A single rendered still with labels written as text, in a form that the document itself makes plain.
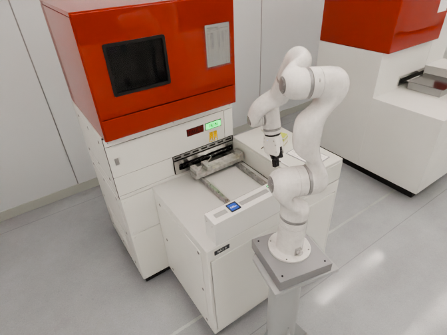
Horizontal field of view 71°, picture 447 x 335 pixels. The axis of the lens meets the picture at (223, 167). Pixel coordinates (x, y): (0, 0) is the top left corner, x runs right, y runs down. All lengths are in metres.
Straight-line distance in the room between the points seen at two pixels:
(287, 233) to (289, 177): 0.28
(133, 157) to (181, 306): 1.10
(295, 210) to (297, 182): 0.13
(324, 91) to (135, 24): 0.92
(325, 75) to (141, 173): 1.21
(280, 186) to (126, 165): 0.96
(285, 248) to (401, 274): 1.45
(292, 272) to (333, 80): 0.78
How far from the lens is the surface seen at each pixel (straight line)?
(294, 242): 1.40
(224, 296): 1.90
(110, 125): 1.66
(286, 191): 1.19
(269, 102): 1.35
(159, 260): 2.39
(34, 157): 3.36
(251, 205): 1.56
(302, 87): 1.02
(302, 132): 1.11
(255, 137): 2.11
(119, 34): 1.57
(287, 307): 1.73
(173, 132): 1.87
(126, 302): 2.49
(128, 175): 1.87
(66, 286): 2.75
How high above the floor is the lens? 1.98
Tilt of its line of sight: 34 degrees down
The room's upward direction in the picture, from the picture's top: 3 degrees counter-clockwise
